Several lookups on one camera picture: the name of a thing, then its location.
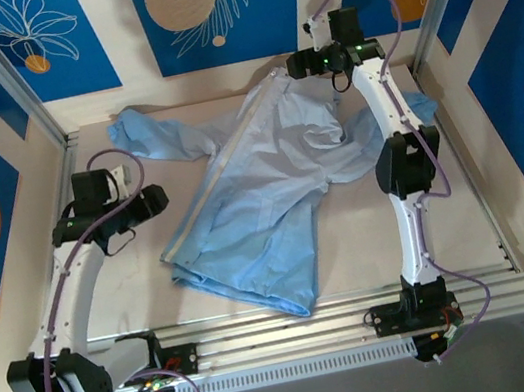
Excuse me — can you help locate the light blue zip jacket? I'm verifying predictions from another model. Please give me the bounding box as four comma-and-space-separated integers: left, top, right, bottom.
101, 40, 471, 347

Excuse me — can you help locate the right black controller housing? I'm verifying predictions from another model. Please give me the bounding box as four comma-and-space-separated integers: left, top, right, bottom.
410, 325, 469, 367

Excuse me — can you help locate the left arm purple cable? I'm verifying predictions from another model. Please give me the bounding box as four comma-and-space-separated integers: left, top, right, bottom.
6, 142, 200, 392

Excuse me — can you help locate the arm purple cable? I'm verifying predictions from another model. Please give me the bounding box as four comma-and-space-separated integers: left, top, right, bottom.
6, 142, 200, 392
307, 0, 503, 375

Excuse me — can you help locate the aluminium side rail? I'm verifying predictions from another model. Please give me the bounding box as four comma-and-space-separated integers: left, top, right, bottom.
20, 130, 109, 308
425, 78, 524, 282

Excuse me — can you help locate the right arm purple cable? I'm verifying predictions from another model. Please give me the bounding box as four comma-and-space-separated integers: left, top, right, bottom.
307, 0, 503, 375

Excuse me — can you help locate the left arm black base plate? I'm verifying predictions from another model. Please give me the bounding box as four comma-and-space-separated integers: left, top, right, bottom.
106, 342, 203, 391

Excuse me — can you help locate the aluminium mounting rail beam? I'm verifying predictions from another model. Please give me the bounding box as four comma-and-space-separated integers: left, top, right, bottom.
8, 261, 524, 392

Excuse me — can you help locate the white slotted cable duct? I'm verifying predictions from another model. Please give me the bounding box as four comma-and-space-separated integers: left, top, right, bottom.
103, 337, 420, 392

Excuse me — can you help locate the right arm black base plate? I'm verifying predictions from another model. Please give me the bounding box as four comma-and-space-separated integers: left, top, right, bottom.
368, 289, 464, 340

